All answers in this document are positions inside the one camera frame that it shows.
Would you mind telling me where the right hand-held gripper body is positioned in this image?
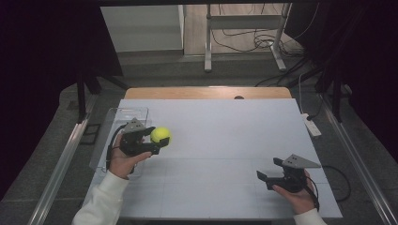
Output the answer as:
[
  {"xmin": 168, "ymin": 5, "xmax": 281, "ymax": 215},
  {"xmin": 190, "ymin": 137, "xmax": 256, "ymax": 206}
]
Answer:
[{"xmin": 265, "ymin": 153, "xmax": 322, "ymax": 194}]

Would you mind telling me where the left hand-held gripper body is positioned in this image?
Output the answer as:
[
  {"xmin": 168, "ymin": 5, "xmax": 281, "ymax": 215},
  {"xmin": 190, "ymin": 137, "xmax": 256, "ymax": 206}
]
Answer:
[{"xmin": 119, "ymin": 117, "xmax": 161, "ymax": 158}]

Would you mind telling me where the yellow tennis ball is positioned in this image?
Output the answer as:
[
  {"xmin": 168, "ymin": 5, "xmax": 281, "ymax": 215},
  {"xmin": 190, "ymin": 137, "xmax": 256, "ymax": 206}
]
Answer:
[{"xmin": 149, "ymin": 126, "xmax": 173, "ymax": 145}]

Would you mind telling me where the clear plastic container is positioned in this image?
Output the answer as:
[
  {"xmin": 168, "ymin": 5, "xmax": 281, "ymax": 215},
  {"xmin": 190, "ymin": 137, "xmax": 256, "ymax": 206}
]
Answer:
[{"xmin": 88, "ymin": 106, "xmax": 153, "ymax": 180}]

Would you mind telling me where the person's right hand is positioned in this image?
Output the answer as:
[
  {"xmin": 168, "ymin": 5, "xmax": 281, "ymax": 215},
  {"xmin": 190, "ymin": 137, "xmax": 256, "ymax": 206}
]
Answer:
[{"xmin": 270, "ymin": 170, "xmax": 317, "ymax": 217}]

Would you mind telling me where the person's left hand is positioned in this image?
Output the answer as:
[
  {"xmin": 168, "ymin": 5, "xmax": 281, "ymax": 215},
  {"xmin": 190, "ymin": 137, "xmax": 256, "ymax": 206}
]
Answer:
[{"xmin": 107, "ymin": 134, "xmax": 154, "ymax": 180}]

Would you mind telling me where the dark floor grate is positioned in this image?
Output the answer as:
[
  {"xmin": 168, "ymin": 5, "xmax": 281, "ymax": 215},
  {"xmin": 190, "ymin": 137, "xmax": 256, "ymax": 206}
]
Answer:
[{"xmin": 79, "ymin": 123, "xmax": 101, "ymax": 146}]

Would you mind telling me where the white power strip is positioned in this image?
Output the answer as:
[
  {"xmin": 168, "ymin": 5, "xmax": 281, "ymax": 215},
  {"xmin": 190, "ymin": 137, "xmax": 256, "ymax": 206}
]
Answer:
[{"xmin": 300, "ymin": 112, "xmax": 323, "ymax": 138}]

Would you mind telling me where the white board table cover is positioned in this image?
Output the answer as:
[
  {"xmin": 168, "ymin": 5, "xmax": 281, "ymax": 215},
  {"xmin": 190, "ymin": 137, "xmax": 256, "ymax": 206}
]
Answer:
[{"xmin": 78, "ymin": 98, "xmax": 344, "ymax": 220}]

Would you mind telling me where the wooden table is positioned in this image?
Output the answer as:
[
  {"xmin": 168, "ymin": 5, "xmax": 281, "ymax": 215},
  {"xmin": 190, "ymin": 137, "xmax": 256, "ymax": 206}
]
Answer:
[{"xmin": 124, "ymin": 86, "xmax": 293, "ymax": 100}]

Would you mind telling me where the black metal stand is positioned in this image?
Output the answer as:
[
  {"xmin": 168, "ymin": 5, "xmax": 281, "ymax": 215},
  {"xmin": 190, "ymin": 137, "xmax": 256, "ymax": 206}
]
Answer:
[
  {"xmin": 314, "ymin": 61, "xmax": 345, "ymax": 124},
  {"xmin": 75, "ymin": 72, "xmax": 130, "ymax": 125}
]

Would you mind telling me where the white cabinet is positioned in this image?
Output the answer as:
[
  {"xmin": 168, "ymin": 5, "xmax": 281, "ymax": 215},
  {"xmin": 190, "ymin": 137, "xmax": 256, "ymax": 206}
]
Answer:
[{"xmin": 99, "ymin": 4, "xmax": 186, "ymax": 53}]

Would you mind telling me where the black curtain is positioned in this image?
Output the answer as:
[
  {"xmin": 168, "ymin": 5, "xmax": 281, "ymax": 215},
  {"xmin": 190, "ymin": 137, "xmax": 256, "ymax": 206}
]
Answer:
[
  {"xmin": 283, "ymin": 0, "xmax": 398, "ymax": 161},
  {"xmin": 0, "ymin": 0, "xmax": 124, "ymax": 201}
]

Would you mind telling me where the left hand-held gripper black cable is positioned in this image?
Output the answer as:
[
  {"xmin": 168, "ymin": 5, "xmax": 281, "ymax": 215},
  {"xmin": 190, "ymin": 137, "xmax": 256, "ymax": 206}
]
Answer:
[{"xmin": 105, "ymin": 124, "xmax": 128, "ymax": 172}]

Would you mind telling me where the hand-held gripper black cable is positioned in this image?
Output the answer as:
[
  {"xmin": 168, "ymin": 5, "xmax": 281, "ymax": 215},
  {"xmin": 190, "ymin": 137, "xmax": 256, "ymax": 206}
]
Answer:
[
  {"xmin": 105, "ymin": 124, "xmax": 128, "ymax": 172},
  {"xmin": 304, "ymin": 175, "xmax": 321, "ymax": 213}
]

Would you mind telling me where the right hand-held gripper black cable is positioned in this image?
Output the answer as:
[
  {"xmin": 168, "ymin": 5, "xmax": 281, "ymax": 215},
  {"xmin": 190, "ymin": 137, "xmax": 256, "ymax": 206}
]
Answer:
[{"xmin": 304, "ymin": 175, "xmax": 321, "ymax": 213}]

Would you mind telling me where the black looped floor cable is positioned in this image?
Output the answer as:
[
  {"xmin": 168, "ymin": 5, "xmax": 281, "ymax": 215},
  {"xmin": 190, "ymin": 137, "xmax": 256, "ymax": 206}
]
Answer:
[{"xmin": 321, "ymin": 164, "xmax": 352, "ymax": 203}]

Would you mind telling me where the black plug with cable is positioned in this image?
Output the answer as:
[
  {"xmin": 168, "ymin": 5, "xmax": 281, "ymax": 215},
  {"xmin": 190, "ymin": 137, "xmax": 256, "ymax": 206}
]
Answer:
[{"xmin": 307, "ymin": 98, "xmax": 324, "ymax": 122}]

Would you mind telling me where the aluminium rail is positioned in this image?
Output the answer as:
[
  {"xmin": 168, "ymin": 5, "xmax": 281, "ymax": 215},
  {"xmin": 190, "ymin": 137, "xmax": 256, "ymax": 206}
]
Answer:
[
  {"xmin": 319, "ymin": 93, "xmax": 398, "ymax": 225},
  {"xmin": 26, "ymin": 115, "xmax": 91, "ymax": 225}
]

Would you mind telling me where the white power strip cable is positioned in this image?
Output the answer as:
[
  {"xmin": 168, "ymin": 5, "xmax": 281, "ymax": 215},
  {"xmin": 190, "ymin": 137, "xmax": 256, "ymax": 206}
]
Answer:
[{"xmin": 298, "ymin": 72, "xmax": 306, "ymax": 115}]

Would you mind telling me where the tangle of black floor cables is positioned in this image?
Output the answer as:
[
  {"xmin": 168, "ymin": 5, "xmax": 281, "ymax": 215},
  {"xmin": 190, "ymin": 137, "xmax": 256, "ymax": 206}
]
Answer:
[{"xmin": 210, "ymin": 2, "xmax": 305, "ymax": 59}]

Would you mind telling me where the white metal desk frame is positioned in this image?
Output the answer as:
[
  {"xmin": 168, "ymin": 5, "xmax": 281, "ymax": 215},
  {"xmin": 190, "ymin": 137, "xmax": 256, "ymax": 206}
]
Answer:
[{"xmin": 204, "ymin": 2, "xmax": 293, "ymax": 74}]

